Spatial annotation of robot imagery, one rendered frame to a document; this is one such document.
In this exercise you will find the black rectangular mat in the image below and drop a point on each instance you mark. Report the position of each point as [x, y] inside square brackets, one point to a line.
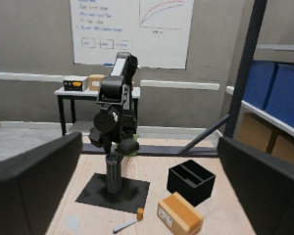
[132, 196]

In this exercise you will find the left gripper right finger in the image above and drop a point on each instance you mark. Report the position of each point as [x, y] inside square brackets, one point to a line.
[263, 185]

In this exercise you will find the brown cardboard box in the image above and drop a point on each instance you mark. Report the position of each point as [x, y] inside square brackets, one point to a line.
[179, 216]

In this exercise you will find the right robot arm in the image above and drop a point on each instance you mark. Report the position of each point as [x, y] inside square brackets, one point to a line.
[116, 85]

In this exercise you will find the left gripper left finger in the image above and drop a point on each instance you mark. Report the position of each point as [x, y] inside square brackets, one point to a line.
[34, 183]

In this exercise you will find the dark grey metal post with diagonal brace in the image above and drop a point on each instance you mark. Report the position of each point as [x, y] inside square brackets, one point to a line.
[251, 40]

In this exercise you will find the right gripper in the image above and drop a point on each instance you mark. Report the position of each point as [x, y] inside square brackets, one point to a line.
[125, 147]

